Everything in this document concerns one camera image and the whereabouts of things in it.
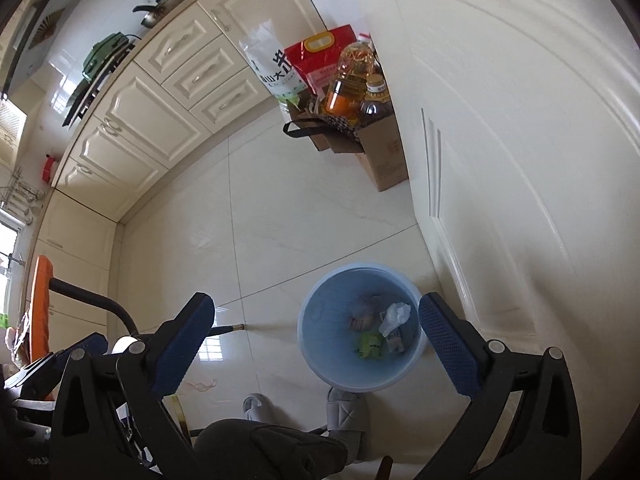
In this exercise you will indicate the steel wok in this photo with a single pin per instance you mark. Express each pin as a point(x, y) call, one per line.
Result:
point(160, 10)

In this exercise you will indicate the small cardboard box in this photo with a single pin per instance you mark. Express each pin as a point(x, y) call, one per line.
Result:
point(320, 141)

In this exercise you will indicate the hanging utensil rack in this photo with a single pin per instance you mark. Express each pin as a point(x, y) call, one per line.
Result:
point(20, 195)

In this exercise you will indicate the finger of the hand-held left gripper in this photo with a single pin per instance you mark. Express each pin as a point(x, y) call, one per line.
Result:
point(30, 375)
point(85, 347)

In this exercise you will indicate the kitchen window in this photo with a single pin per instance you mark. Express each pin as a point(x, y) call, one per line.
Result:
point(7, 245)

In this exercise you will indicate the brown crumpled lump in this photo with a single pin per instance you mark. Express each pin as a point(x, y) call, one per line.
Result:
point(361, 317)

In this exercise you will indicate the blue plastic trash bin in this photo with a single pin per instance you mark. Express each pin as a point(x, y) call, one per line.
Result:
point(320, 340)

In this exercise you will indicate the small green wrapper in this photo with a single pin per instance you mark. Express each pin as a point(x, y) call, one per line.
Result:
point(370, 346)

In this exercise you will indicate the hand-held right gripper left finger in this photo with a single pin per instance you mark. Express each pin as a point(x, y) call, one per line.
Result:
point(185, 345)

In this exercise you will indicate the black gas stove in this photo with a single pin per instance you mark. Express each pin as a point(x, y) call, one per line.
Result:
point(90, 95)

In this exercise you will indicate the orange round table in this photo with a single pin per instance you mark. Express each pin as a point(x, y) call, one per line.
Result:
point(41, 310)

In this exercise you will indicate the red rice bag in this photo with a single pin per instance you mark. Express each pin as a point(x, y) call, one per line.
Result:
point(315, 57)

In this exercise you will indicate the green electric cooking pot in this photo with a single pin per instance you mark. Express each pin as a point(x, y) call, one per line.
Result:
point(102, 55)

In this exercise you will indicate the white rice bag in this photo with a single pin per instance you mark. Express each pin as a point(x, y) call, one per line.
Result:
point(272, 60)

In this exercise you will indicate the large cardboard box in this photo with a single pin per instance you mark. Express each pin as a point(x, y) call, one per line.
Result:
point(385, 155)

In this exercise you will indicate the range hood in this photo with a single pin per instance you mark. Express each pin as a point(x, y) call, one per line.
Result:
point(30, 35)

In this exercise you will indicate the cream lattice wall cabinet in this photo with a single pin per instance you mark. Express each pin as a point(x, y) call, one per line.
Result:
point(11, 130)

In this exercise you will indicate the dark sauce bottle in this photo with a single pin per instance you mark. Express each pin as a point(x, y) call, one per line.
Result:
point(374, 97)

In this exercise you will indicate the person's dark trouser leg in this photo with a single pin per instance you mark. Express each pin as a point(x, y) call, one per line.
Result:
point(265, 447)

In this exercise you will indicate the white crumpled plastic wrapper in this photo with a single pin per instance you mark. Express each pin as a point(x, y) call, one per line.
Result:
point(396, 316)

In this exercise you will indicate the red container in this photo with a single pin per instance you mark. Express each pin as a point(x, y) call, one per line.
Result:
point(49, 170)

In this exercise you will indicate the cooking oil bottle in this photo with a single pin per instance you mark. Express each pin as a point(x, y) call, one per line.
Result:
point(350, 75)

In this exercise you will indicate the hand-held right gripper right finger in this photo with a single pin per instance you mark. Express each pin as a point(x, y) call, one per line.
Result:
point(450, 350)

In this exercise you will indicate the grey slipper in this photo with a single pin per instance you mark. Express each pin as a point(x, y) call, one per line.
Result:
point(345, 412)
point(257, 406)

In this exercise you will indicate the cream kitchen base cabinets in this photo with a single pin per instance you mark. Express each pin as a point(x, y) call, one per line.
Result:
point(150, 100)

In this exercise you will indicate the white panelled door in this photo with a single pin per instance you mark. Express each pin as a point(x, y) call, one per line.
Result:
point(525, 160)

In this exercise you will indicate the black metal table leg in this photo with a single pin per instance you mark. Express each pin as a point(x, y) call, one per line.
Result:
point(100, 304)

